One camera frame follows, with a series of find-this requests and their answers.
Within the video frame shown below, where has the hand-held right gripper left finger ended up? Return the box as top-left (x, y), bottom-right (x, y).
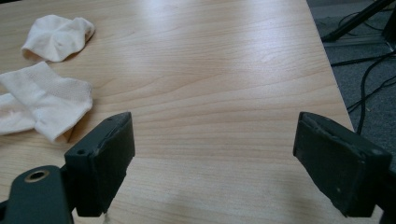
top-left (64, 111), bottom-right (136, 218)

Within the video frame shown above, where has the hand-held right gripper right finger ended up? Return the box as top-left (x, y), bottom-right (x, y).
top-left (292, 111), bottom-right (392, 218)

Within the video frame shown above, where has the flat white mesh sock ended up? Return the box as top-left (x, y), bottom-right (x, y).
top-left (0, 61), bottom-right (94, 144)

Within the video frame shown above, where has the crumpled white sock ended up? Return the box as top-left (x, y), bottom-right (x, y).
top-left (21, 14), bottom-right (96, 63)

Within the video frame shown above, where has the black stand leg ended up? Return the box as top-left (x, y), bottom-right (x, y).
top-left (320, 0), bottom-right (396, 44)

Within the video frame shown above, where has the black stand base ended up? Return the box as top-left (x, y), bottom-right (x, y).
top-left (382, 7), bottom-right (396, 51)

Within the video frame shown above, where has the thin black cable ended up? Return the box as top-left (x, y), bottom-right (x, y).
top-left (346, 75), bottom-right (396, 114)
top-left (330, 50), bottom-right (396, 67)
top-left (337, 10), bottom-right (385, 32)
top-left (355, 54), bottom-right (396, 135)

